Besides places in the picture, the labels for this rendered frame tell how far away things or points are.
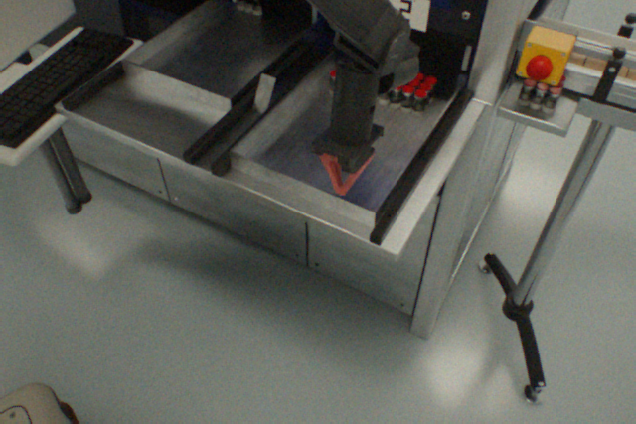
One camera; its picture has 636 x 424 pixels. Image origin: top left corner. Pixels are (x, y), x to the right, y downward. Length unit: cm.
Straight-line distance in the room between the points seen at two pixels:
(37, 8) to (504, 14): 104
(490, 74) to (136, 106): 64
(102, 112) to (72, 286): 99
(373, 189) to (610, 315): 124
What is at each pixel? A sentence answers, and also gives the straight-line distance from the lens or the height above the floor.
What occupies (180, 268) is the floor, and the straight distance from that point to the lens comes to 192.
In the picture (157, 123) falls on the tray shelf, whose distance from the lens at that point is 104.
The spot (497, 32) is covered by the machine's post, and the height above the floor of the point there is 103.
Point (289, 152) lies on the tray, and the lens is 94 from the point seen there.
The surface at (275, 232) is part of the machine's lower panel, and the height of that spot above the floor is 19.
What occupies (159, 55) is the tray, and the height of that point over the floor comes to 88.
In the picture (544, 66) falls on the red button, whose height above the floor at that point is 101.
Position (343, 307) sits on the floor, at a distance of 178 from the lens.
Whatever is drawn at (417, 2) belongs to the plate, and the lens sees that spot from 103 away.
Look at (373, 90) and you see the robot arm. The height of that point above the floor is 110.
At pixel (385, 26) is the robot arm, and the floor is 120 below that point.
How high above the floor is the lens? 152
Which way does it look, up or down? 47 degrees down
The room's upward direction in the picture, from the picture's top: straight up
